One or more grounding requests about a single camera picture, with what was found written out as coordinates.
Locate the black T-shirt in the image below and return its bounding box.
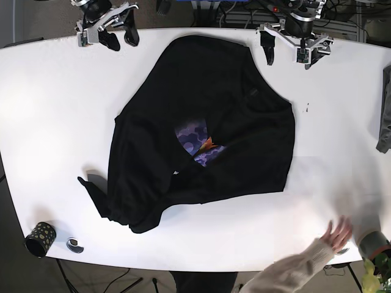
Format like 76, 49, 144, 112
82, 35, 295, 234

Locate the left metal table grommet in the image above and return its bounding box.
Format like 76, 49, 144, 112
66, 237, 84, 254

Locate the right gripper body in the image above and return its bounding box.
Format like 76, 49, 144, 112
71, 0, 139, 47

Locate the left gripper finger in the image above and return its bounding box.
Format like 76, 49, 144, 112
305, 49, 324, 70
260, 31, 276, 66

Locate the grey plant pot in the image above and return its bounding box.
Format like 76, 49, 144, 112
356, 230, 390, 261

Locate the dark grey T-shirt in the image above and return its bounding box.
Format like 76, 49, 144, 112
376, 65, 391, 154

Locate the person's hand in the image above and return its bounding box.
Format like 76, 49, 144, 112
320, 215, 353, 254

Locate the black floral cup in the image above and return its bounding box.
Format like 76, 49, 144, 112
24, 222, 57, 258

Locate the right metal table grommet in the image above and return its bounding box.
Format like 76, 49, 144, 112
335, 244, 350, 255

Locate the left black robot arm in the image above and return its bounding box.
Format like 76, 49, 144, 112
257, 1, 334, 70

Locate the metal table grommet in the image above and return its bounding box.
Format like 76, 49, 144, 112
66, 237, 84, 254
335, 244, 350, 255

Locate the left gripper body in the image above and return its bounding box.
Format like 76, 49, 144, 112
257, 15, 334, 64

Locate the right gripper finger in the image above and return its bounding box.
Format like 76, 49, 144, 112
99, 30, 120, 51
124, 17, 140, 47

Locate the person's forearm beige sleeve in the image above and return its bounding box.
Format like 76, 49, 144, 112
240, 239, 334, 292

